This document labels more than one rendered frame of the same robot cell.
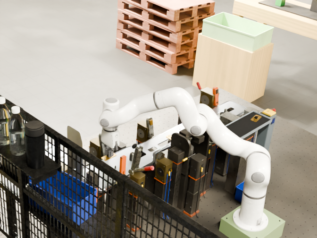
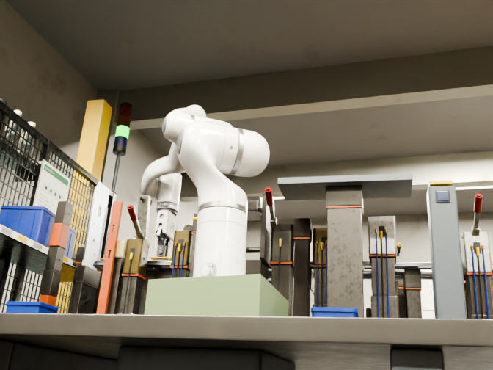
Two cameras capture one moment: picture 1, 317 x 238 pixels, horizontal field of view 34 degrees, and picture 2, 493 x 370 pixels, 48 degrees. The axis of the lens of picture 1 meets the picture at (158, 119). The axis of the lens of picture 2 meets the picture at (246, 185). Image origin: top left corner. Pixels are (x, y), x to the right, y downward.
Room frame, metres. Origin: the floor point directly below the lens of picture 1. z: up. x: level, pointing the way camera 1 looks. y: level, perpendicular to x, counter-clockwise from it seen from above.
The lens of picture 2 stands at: (1.67, -1.69, 0.56)
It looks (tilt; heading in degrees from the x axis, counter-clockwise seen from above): 22 degrees up; 64
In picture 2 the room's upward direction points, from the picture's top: 4 degrees clockwise
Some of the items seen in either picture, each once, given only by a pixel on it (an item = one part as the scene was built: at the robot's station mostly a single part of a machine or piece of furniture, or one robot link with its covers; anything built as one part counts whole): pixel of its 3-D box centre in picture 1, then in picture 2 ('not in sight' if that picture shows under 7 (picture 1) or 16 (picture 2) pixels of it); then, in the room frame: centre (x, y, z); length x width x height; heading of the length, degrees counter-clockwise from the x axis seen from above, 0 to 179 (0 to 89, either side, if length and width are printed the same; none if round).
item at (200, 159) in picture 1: (196, 187); not in sight; (2.31, -0.25, 0.89); 0.09 x 0.08 x 0.38; 50
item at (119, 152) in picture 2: not in sight; (119, 147); (2.25, 1.05, 1.81); 0.07 x 0.07 x 0.53
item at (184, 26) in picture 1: (164, 25); not in sight; (6.38, 0.03, 0.40); 1.10 x 0.76 x 0.81; 47
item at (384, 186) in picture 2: (245, 125); (344, 187); (2.57, -0.50, 1.16); 0.37 x 0.14 x 0.02; 140
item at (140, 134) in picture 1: (141, 147); not in sight; (2.69, 0.09, 0.87); 0.12 x 0.07 x 0.35; 50
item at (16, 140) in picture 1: (17, 130); (12, 133); (1.71, 0.55, 1.53); 0.07 x 0.07 x 0.20
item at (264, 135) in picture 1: (262, 144); (446, 269); (2.77, -0.67, 0.92); 0.08 x 0.08 x 0.44; 50
